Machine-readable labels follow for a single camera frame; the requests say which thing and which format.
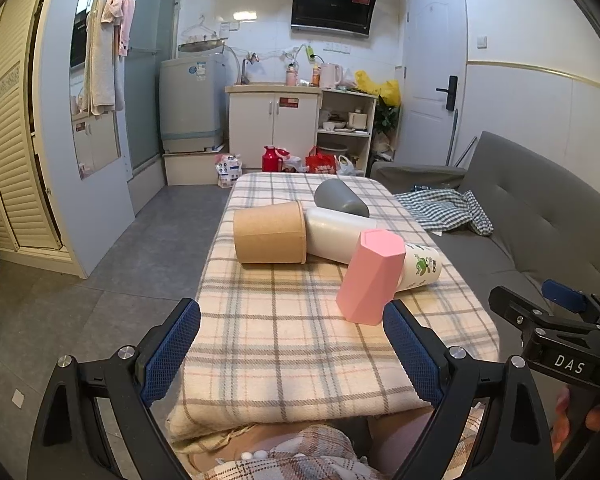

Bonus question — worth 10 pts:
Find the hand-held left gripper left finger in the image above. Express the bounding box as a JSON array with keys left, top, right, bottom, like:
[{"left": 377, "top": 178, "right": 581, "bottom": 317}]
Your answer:
[{"left": 27, "top": 297, "right": 202, "bottom": 480}]

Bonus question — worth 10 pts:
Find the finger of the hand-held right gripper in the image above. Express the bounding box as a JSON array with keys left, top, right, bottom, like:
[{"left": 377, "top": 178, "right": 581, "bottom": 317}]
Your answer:
[
  {"left": 488, "top": 285, "right": 556, "bottom": 333},
  {"left": 541, "top": 279, "right": 600, "bottom": 322}
]

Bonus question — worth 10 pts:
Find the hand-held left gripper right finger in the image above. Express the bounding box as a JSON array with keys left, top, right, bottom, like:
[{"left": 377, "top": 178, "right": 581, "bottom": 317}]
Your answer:
[{"left": 382, "top": 299, "right": 556, "bottom": 480}]

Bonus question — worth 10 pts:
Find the pink faceted cup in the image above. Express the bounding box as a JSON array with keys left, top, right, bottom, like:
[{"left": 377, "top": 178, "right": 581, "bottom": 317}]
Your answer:
[{"left": 336, "top": 229, "right": 406, "bottom": 324}]

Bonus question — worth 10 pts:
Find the white cup with green print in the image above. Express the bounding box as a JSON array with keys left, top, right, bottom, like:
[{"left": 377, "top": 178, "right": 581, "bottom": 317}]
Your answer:
[{"left": 395, "top": 242, "right": 442, "bottom": 294}]

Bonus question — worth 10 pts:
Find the plain white cup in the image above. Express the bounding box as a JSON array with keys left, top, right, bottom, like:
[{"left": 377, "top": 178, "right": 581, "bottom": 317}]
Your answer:
[{"left": 305, "top": 207, "right": 379, "bottom": 264}]

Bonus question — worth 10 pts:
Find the brown paper cup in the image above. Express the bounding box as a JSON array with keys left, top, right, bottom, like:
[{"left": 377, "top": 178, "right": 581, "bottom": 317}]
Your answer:
[{"left": 233, "top": 200, "right": 308, "bottom": 265}]

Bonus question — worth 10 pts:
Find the grey cup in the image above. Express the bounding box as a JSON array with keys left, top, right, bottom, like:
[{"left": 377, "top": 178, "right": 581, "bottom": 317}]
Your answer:
[{"left": 314, "top": 180, "right": 370, "bottom": 219}]

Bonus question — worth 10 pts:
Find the person's right hand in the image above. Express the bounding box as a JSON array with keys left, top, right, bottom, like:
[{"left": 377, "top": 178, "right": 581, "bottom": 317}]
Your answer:
[{"left": 554, "top": 389, "right": 600, "bottom": 442}]

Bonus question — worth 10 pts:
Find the grey sofa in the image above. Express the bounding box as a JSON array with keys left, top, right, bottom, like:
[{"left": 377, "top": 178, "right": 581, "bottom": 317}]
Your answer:
[{"left": 370, "top": 131, "right": 600, "bottom": 366}]

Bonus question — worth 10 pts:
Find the plaid blanket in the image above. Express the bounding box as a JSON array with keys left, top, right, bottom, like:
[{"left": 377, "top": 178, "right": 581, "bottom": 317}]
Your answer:
[{"left": 166, "top": 172, "right": 501, "bottom": 457}]

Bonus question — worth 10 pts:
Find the green checked cloth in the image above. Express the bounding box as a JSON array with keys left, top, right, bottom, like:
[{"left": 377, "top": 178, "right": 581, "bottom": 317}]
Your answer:
[{"left": 397, "top": 188, "right": 495, "bottom": 237}]

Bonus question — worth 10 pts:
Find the person's plaid clothing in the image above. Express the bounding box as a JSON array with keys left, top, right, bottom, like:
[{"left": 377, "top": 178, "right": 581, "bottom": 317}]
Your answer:
[{"left": 195, "top": 424, "right": 383, "bottom": 480}]

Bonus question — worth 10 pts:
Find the white washing machine platform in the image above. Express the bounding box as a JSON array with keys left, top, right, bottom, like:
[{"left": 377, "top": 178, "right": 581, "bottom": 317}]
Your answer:
[{"left": 162, "top": 144, "right": 229, "bottom": 187}]

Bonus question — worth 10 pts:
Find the white detergent pouch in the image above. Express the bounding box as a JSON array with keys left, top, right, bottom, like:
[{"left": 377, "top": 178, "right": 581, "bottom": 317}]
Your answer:
[{"left": 214, "top": 153, "right": 244, "bottom": 189}]

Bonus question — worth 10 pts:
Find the white plastic bag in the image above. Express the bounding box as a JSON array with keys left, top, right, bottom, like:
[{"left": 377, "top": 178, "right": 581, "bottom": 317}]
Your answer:
[{"left": 335, "top": 154, "right": 364, "bottom": 177}]

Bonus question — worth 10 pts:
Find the red shopping bag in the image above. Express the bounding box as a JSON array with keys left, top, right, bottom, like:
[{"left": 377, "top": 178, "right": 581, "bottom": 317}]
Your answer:
[{"left": 305, "top": 147, "right": 339, "bottom": 175}]

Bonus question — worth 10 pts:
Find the red thermos jug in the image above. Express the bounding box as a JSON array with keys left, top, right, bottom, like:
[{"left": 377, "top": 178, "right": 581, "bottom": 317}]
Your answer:
[{"left": 262, "top": 145, "right": 284, "bottom": 174}]

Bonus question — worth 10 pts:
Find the green potted plant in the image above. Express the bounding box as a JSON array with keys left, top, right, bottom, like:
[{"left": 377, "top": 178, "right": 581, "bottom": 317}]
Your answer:
[{"left": 377, "top": 95, "right": 401, "bottom": 137}]

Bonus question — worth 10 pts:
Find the white open shelf unit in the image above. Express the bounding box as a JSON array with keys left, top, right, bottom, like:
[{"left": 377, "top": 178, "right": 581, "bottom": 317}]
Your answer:
[{"left": 315, "top": 88, "right": 379, "bottom": 177}]

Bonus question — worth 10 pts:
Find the white sink cabinet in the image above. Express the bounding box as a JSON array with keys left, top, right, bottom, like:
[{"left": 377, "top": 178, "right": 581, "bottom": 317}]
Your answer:
[{"left": 224, "top": 84, "right": 322, "bottom": 171}]

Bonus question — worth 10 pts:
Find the grey washing machine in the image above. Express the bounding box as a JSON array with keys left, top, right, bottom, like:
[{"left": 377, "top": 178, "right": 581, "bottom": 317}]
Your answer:
[{"left": 159, "top": 41, "right": 227, "bottom": 154}]

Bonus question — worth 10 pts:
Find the yellow plastic bag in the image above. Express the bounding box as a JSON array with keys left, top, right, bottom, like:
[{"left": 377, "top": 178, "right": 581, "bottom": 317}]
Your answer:
[{"left": 354, "top": 69, "right": 401, "bottom": 107}]

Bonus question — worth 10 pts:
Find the frosted glass sliding door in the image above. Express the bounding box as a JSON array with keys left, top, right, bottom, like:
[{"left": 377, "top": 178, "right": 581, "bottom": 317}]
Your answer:
[{"left": 127, "top": 0, "right": 185, "bottom": 182}]

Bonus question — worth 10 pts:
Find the louvered wardrobe door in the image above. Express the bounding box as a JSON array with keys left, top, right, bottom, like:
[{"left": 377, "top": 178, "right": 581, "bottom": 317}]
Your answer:
[{"left": 0, "top": 0, "right": 64, "bottom": 262}]

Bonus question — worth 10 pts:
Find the white door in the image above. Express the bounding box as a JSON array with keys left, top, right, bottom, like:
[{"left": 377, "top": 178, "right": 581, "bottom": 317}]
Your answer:
[{"left": 402, "top": 0, "right": 469, "bottom": 167}]

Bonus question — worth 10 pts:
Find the pink electric kettle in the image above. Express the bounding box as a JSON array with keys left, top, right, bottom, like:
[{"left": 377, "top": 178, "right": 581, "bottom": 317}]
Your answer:
[{"left": 319, "top": 63, "right": 344, "bottom": 89}]

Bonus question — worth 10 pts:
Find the metal faucet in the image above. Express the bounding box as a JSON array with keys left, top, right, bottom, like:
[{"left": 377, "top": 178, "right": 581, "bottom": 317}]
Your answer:
[{"left": 241, "top": 52, "right": 261, "bottom": 86}]

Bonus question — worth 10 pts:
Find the white hanging towel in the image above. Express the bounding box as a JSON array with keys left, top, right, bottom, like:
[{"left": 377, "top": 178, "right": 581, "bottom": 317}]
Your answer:
[{"left": 85, "top": 0, "right": 119, "bottom": 116}]

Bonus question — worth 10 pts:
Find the white clothes hanger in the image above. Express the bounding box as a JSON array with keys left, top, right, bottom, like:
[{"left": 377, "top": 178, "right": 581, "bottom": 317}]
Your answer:
[{"left": 182, "top": 15, "right": 222, "bottom": 42}]

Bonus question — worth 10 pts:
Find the pink hanging towel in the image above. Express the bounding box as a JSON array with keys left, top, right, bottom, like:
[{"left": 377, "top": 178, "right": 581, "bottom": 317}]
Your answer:
[{"left": 102, "top": 0, "right": 135, "bottom": 57}]

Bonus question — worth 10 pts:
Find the wall mirror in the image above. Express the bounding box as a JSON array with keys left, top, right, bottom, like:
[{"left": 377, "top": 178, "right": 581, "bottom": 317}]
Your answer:
[{"left": 68, "top": 0, "right": 122, "bottom": 181}]

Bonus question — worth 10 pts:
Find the black door handle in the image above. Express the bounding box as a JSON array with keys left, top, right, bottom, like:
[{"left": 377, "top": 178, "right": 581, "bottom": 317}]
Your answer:
[{"left": 435, "top": 75, "right": 459, "bottom": 110}]

